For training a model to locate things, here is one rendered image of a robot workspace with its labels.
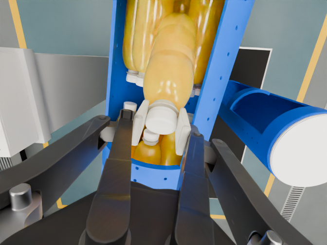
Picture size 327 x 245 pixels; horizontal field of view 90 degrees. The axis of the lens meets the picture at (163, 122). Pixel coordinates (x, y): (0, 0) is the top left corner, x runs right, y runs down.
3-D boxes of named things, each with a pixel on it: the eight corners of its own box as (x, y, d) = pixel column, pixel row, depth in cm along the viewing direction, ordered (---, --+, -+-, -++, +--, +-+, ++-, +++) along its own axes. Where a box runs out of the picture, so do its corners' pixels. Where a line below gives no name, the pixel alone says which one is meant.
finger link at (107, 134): (126, 147, 14) (90, 140, 13) (136, 125, 18) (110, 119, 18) (129, 131, 13) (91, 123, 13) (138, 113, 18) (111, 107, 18)
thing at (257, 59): (183, 187, 191) (184, 197, 177) (200, 45, 137) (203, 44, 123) (227, 190, 190) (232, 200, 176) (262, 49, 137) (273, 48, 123)
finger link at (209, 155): (190, 144, 13) (226, 151, 13) (186, 122, 18) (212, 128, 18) (186, 159, 14) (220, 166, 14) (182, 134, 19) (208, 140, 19)
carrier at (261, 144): (250, 95, 136) (227, 72, 130) (375, 149, 54) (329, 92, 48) (225, 119, 144) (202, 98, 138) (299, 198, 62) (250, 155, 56)
